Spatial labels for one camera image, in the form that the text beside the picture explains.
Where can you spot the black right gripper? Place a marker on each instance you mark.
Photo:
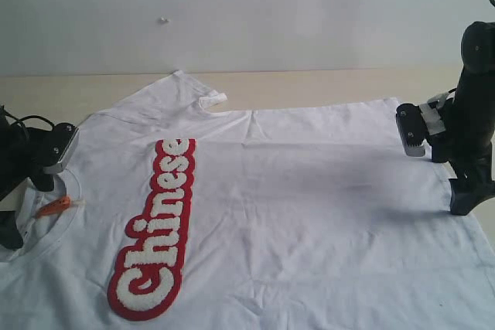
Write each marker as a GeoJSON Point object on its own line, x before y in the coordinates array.
{"type": "Point", "coordinates": [469, 123]}

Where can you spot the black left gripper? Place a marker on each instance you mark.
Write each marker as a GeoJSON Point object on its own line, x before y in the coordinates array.
{"type": "Point", "coordinates": [19, 146]}

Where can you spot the white t-shirt red Chinese patch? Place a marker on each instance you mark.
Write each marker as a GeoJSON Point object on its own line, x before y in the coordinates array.
{"type": "Point", "coordinates": [304, 218]}

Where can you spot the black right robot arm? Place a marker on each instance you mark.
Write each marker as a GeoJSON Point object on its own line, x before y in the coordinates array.
{"type": "Point", "coordinates": [477, 50]}

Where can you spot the orange tag on collar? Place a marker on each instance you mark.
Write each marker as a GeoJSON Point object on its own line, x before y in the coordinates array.
{"type": "Point", "coordinates": [59, 206]}

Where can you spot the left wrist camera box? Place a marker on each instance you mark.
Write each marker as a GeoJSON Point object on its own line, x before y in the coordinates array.
{"type": "Point", "coordinates": [58, 147]}

